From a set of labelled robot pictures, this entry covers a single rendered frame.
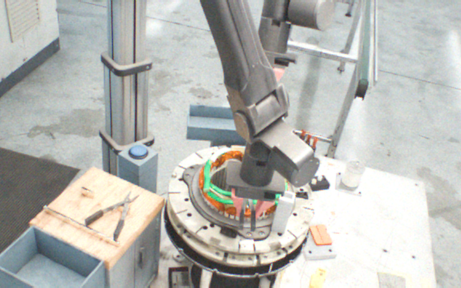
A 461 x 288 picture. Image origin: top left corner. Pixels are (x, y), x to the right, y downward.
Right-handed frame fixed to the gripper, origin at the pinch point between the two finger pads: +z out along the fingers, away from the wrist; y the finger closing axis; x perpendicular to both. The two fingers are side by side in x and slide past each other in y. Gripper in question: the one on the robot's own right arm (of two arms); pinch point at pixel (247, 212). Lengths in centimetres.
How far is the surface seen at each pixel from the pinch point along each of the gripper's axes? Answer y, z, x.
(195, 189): -10.1, 6.9, 11.9
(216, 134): -6.8, 11.8, 39.7
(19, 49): -135, 92, 213
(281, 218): 7.3, 3.5, 3.2
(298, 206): 12.3, 7.4, 11.5
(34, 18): -130, 77, 229
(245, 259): 1.5, 11.3, -1.6
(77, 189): -35.3, 11.1, 11.5
